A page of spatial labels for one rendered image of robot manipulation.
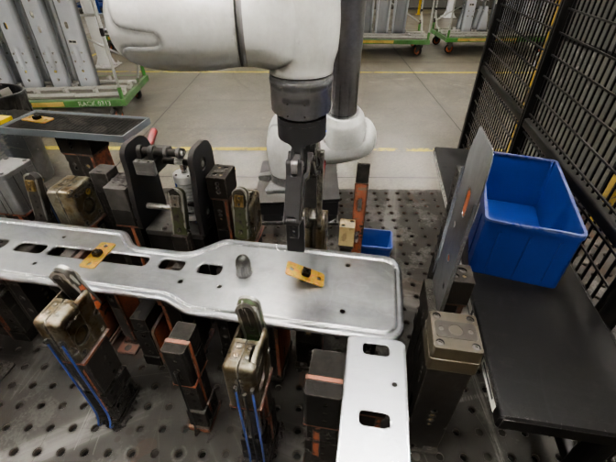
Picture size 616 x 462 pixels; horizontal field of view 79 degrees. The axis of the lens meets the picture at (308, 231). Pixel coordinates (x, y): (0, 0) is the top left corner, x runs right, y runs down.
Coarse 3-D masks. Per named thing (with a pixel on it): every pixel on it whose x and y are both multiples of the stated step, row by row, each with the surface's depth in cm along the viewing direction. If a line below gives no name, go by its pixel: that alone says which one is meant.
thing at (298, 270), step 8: (288, 264) 76; (296, 264) 77; (288, 272) 74; (296, 272) 75; (304, 272) 75; (312, 272) 77; (320, 272) 78; (304, 280) 75; (312, 280) 75; (320, 280) 76
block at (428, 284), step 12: (432, 288) 75; (420, 300) 79; (432, 300) 73; (420, 312) 80; (420, 324) 79; (420, 336) 77; (408, 348) 90; (408, 360) 89; (408, 372) 87; (408, 384) 86
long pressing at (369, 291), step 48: (48, 240) 87; (96, 240) 87; (240, 240) 87; (96, 288) 76; (144, 288) 75; (192, 288) 75; (240, 288) 75; (288, 288) 75; (336, 288) 75; (384, 288) 75; (384, 336) 66
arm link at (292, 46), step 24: (240, 0) 43; (264, 0) 43; (288, 0) 43; (312, 0) 43; (336, 0) 45; (240, 24) 44; (264, 24) 44; (288, 24) 44; (312, 24) 44; (336, 24) 47; (240, 48) 46; (264, 48) 46; (288, 48) 45; (312, 48) 46; (336, 48) 49; (288, 72) 48; (312, 72) 48
